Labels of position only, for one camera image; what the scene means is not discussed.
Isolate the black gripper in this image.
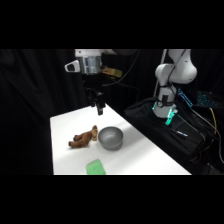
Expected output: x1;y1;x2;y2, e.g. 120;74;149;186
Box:
85;87;106;117

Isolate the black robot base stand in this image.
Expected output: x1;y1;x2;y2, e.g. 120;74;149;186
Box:
124;97;224;176

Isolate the green triangle block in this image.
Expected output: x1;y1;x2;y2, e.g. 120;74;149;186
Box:
85;158;107;176

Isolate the grey metal bowl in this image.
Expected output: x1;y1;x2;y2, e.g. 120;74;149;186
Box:
97;126;124;151

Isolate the brown plush teddy bear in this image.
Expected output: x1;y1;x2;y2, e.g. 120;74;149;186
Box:
68;125;99;150

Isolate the black curtain backdrop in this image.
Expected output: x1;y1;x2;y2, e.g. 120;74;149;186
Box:
0;49;224;176

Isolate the black cable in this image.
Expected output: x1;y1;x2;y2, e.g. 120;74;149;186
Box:
101;49;142;88

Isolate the yellow cable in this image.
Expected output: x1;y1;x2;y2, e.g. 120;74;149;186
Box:
199;107;224;154

